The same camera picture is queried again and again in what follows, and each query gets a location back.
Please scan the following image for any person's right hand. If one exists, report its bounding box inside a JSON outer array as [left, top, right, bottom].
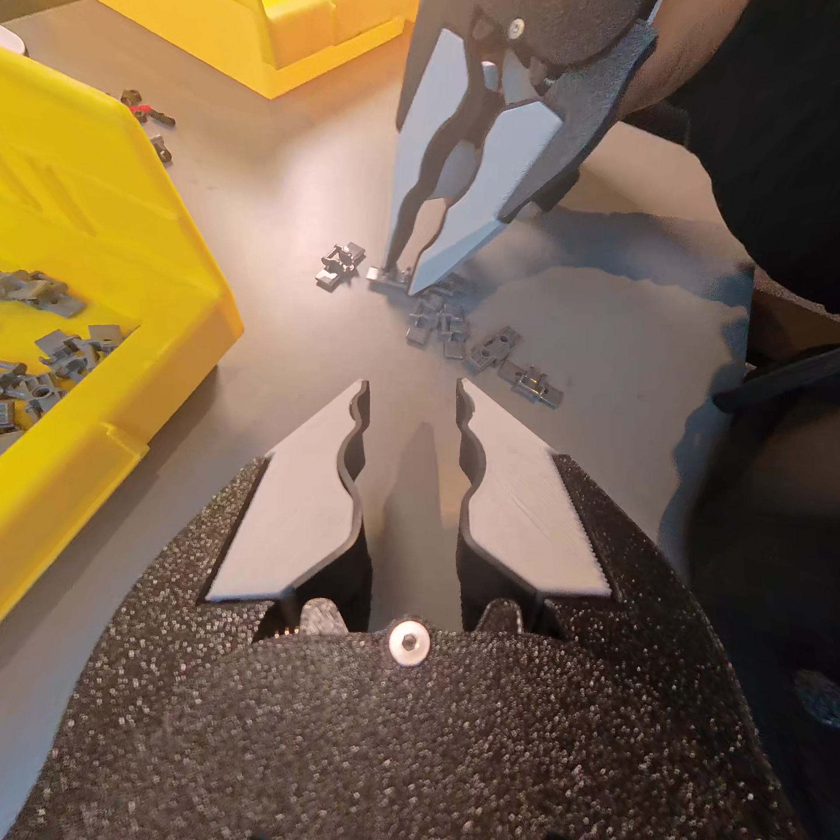
[[619, 0, 750, 122]]

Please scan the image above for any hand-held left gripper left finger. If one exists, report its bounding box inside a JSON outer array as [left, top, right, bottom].
[[206, 379, 373, 632]]

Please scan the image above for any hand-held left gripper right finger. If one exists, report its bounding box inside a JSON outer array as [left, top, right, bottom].
[[456, 379, 614, 632]]

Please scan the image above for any small grey track link cluster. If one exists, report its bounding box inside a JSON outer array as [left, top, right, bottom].
[[316, 241, 565, 410]]

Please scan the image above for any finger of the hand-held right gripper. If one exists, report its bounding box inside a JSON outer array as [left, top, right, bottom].
[[395, 28, 490, 274], [407, 98, 567, 298]]

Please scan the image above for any yellow storage bin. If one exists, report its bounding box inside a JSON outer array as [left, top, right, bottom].
[[98, 0, 421, 101], [0, 47, 245, 621]]

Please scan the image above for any grey desk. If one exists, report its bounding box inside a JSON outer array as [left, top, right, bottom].
[[0, 0, 756, 808]]

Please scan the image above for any scatter of black red pins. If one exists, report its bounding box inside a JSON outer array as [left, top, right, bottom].
[[120, 88, 177, 165]]

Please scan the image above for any pile of grey track links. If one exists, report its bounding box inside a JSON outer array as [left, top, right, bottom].
[[0, 270, 127, 437]]

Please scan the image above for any person's right forearm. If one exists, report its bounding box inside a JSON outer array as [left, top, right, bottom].
[[663, 0, 840, 311]]

